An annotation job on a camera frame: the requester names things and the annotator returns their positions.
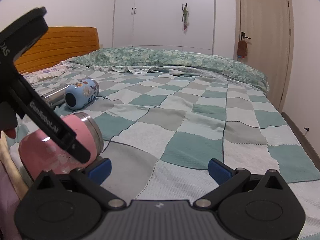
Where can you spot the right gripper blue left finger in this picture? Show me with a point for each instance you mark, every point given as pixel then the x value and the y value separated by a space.
pixel 88 180

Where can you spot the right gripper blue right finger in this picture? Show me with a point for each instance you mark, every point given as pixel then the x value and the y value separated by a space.
pixel 230 182

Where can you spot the blue cartoon cup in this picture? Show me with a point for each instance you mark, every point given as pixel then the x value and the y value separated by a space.
pixel 83 92

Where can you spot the pink cup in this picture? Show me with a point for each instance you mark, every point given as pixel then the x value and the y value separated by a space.
pixel 38 152

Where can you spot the steel cup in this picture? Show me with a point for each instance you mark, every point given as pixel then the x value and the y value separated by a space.
pixel 55 97

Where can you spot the left hand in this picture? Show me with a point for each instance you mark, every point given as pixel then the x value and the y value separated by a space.
pixel 11 133

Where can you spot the purple floral pillow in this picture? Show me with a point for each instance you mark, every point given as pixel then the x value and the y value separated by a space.
pixel 47 73

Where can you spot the wooden headboard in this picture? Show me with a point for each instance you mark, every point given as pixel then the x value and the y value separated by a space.
pixel 56 45

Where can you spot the checkered bed blanket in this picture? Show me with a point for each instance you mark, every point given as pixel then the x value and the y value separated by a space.
pixel 160 132

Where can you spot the green floral quilt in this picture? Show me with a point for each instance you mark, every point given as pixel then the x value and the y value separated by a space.
pixel 143 59

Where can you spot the brown plush toy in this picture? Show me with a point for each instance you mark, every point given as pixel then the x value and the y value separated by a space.
pixel 242 49

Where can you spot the white wardrobe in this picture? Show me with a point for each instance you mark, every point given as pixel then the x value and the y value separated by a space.
pixel 156 24

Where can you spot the hanging green ornament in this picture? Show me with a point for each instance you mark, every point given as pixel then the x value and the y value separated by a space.
pixel 185 16

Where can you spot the beige wooden door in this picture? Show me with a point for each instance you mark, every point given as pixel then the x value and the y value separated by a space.
pixel 269 24

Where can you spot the black door handle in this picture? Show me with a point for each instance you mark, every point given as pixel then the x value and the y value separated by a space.
pixel 243 36

